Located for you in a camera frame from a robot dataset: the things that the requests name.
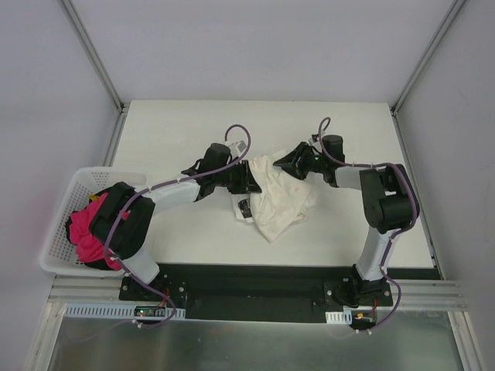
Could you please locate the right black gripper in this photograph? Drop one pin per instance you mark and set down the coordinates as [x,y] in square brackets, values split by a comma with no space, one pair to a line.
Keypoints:
[303,161]

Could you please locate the aluminium frame post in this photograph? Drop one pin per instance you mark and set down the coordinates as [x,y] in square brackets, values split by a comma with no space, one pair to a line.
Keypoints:
[453,13]
[92,54]

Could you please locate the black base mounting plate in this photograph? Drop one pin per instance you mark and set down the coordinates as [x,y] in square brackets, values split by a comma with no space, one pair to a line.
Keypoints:
[250,293]

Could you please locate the white plastic laundry basket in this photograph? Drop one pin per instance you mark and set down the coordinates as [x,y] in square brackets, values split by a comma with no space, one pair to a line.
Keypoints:
[58,255]

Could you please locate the right aluminium frame post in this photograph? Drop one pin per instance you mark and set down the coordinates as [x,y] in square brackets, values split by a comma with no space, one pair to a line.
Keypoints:
[453,13]

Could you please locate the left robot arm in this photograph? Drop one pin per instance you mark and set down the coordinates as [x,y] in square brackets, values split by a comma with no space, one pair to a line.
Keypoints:
[122,221]

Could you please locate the cream white t shirt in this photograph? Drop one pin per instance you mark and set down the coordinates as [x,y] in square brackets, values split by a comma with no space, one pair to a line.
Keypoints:
[278,193]

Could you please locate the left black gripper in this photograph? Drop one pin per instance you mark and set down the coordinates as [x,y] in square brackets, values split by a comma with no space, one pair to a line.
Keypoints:
[246,178]

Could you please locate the white black printed t shirt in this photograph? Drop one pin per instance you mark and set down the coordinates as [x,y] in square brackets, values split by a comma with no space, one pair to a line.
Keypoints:
[243,208]

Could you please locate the left aluminium frame post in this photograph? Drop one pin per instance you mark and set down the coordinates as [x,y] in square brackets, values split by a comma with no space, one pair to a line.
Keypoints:
[92,54]

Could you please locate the black t shirt in basket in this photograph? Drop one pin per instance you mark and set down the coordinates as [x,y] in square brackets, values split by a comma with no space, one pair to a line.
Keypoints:
[71,232]

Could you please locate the pink red t shirt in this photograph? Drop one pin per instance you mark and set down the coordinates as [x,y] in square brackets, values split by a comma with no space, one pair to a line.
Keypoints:
[93,235]

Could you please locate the white cable duct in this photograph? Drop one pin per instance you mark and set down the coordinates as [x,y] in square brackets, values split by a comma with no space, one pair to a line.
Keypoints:
[339,317]
[108,311]

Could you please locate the left white cable duct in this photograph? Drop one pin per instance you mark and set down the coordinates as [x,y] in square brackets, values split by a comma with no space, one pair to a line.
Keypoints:
[108,311]

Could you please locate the right white cable duct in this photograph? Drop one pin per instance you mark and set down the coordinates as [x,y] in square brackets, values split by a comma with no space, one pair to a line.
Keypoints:
[339,317]

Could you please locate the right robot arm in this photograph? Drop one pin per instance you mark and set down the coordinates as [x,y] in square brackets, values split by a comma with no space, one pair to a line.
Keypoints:
[390,208]

